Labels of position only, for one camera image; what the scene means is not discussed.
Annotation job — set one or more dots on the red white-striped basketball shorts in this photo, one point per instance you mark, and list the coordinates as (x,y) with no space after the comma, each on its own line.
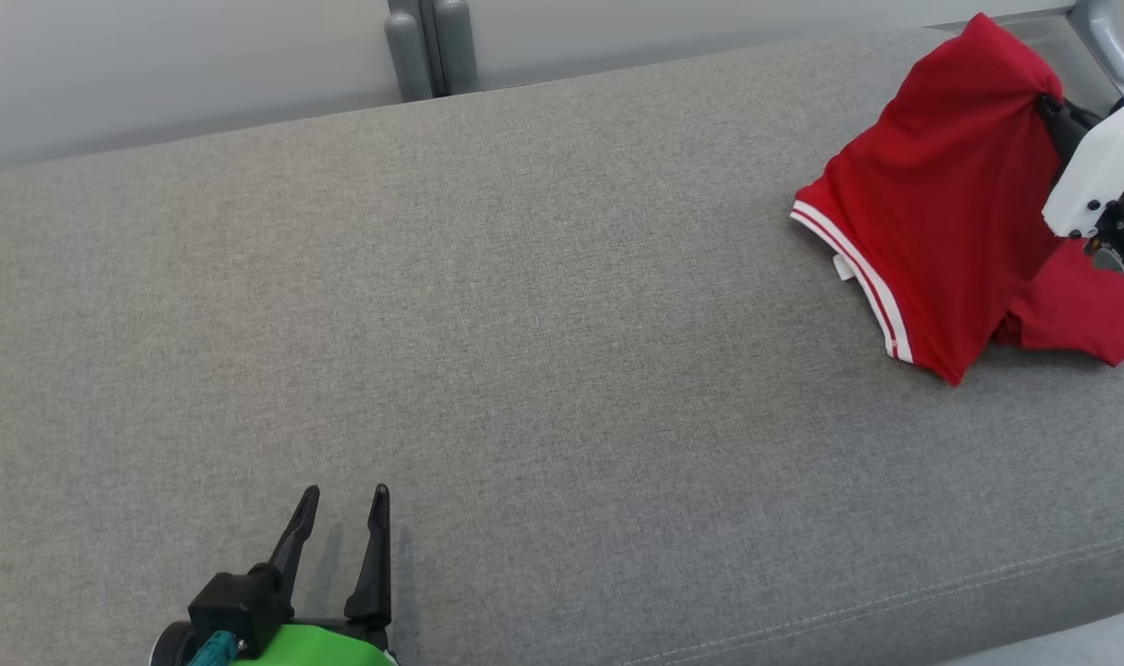
(1080,314)

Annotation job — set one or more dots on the grey stand leg with castor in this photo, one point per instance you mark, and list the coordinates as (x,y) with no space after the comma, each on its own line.
(1112,46)

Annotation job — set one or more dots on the red white-sleeved basketball jersey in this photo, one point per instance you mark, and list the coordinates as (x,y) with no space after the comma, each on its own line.
(941,203)

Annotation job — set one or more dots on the grey fabric sofa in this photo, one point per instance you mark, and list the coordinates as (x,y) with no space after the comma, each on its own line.
(432,324)

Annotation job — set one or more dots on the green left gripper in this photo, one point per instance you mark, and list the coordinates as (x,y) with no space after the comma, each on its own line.
(321,647)

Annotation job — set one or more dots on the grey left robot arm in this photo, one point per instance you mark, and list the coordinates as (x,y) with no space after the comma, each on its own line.
(168,647)

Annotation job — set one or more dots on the grey stand with twin feet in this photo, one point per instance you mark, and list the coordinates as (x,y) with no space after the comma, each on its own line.
(455,46)

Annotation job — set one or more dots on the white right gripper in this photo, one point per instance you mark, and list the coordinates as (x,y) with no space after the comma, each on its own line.
(1103,166)

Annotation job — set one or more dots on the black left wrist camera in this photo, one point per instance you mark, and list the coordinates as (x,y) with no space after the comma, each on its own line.
(238,606)

